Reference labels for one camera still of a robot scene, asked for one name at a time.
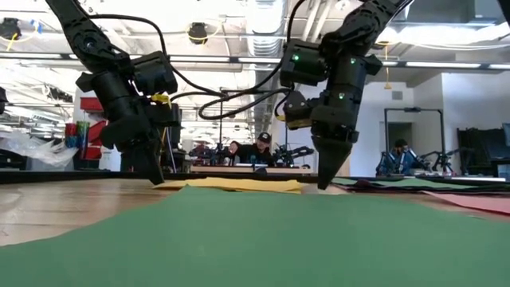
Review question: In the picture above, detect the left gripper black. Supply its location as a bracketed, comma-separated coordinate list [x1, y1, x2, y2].
[98, 93, 166, 186]

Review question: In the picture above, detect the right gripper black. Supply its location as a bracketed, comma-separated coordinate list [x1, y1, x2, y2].
[310, 74, 367, 191]

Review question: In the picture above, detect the pink paper sheet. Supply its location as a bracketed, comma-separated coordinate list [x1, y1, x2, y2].
[422, 190, 510, 217]

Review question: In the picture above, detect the white box dark front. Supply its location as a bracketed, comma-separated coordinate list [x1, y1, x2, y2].
[98, 147, 123, 173]

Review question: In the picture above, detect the black monitor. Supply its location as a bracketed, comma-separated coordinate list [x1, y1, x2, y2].
[161, 126, 183, 149]

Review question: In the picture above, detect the red storage bin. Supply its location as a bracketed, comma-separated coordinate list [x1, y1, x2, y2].
[87, 120, 108, 145]
[82, 145, 103, 161]
[80, 96, 105, 113]

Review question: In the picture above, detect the yellow tape strip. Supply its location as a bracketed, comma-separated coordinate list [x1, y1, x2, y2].
[150, 92, 173, 108]

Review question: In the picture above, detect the person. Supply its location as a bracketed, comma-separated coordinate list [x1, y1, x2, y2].
[227, 132, 279, 167]
[375, 138, 418, 177]

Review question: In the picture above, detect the green container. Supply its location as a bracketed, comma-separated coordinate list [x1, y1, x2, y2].
[76, 120, 91, 149]

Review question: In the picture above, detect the dark doorway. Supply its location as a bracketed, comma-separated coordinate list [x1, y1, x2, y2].
[387, 122, 414, 140]

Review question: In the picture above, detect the background wooden table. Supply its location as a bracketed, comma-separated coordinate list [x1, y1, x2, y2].
[190, 164, 314, 175]

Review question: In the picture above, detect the clear plastic sheet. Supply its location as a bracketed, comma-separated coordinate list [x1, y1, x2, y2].
[0, 130, 79, 167]

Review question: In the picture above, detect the black case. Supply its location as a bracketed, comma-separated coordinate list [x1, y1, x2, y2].
[0, 150, 29, 171]

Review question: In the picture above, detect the black cabinet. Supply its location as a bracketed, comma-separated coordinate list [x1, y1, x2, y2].
[456, 127, 510, 179]

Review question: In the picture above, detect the long yellow hanging cable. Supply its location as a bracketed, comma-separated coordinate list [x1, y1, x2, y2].
[158, 23, 222, 173]

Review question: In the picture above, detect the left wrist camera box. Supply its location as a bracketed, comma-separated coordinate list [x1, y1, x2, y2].
[145, 101, 183, 129]

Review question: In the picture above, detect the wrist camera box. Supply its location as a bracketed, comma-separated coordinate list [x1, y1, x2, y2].
[145, 101, 183, 129]
[283, 90, 320, 131]

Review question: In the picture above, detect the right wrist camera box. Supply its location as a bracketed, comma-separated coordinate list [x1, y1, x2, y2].
[283, 90, 320, 131]

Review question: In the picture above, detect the black gantry frame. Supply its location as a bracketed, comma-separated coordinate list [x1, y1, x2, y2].
[382, 106, 446, 176]
[218, 88, 290, 167]

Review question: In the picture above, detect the black table frame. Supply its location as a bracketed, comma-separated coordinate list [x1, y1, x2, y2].
[0, 171, 320, 186]

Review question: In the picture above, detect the short yellow hanging cable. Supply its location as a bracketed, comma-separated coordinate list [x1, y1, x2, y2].
[382, 45, 393, 91]

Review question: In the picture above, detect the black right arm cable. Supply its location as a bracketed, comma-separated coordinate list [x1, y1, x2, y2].
[198, 0, 308, 121]

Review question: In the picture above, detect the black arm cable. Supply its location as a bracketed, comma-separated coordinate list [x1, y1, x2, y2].
[198, 0, 308, 121]
[88, 13, 230, 99]

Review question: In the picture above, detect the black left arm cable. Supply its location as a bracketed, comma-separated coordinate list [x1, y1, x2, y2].
[88, 13, 230, 99]

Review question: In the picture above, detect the silver ceiling duct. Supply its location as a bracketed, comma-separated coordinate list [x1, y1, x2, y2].
[243, 0, 288, 135]

